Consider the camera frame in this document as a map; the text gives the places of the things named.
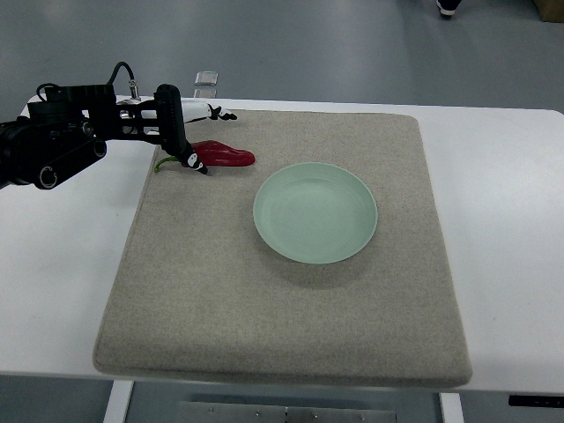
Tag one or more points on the white table leg left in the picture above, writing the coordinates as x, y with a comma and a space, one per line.
118, 402

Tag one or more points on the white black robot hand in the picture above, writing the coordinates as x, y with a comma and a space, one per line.
165, 114

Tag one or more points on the beige felt mat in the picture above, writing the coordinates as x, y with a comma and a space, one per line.
199, 295

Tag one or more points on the black table control panel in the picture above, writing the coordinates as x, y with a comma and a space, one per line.
536, 401

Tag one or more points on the light green plate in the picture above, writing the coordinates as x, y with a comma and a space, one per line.
315, 213

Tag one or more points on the white table leg right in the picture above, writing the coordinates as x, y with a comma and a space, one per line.
451, 408

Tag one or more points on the white table leg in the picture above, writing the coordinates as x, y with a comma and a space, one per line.
118, 402
451, 408

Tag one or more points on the brown cardboard box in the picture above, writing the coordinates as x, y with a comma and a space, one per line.
550, 10

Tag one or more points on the red chili pepper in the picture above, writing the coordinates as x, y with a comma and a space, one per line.
211, 153

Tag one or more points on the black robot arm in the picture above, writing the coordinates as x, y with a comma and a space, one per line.
66, 130

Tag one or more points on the person's shoe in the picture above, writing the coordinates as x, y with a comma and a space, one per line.
447, 8

